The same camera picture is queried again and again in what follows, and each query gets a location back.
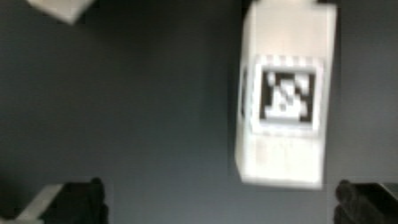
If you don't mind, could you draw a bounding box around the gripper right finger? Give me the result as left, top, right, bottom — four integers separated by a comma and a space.
335, 180, 398, 224

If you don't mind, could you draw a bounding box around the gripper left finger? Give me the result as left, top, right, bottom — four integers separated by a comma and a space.
12, 177, 111, 224

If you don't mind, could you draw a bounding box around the white table leg with tag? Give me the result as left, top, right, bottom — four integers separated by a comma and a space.
235, 0, 338, 189

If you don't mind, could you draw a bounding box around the white leg right of sheet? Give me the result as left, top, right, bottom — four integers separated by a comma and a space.
28, 0, 97, 25

